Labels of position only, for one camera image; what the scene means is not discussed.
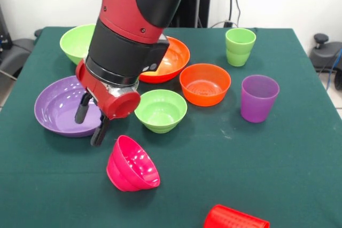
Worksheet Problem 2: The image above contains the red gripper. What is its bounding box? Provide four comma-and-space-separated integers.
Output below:
74, 60, 142, 147

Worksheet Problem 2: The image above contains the large purple bowl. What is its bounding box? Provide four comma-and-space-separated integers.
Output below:
34, 75, 106, 138

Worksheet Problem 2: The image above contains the pink bowl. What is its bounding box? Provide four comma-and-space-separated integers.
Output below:
106, 135, 161, 192

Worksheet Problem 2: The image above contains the small orange bowl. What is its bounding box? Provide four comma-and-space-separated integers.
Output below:
179, 63, 232, 107

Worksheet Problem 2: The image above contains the red cup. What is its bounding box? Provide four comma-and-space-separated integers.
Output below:
203, 204, 270, 228

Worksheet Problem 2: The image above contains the small green bowl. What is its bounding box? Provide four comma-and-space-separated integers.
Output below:
133, 89, 188, 134

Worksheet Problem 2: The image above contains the large green bowl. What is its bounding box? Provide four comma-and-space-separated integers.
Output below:
59, 23, 97, 66

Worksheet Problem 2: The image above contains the large orange-red bowl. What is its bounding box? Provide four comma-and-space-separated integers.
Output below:
138, 36, 191, 84

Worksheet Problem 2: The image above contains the green cup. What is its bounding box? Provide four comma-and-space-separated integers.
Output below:
225, 28, 257, 67

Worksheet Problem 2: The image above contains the purple cup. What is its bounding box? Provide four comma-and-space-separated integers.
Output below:
240, 74, 280, 124

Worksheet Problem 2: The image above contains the dark green tablecloth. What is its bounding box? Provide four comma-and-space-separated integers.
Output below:
0, 26, 342, 228

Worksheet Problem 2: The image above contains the black pedestal leg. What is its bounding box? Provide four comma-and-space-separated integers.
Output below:
309, 33, 342, 73
0, 28, 43, 79

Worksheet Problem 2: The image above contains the blue cable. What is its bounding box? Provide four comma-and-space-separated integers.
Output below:
326, 48, 342, 90

